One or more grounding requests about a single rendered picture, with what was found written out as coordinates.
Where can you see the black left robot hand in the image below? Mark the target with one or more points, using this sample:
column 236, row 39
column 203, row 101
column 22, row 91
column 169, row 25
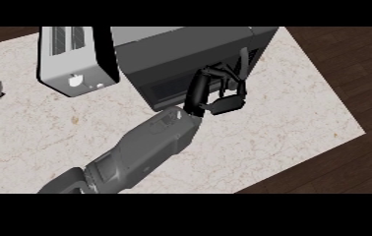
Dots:
column 196, row 89

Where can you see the silver toaster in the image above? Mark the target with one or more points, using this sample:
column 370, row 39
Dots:
column 72, row 69

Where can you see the dark grey microwave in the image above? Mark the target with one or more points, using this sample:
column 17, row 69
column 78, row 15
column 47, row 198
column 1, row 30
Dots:
column 159, row 59

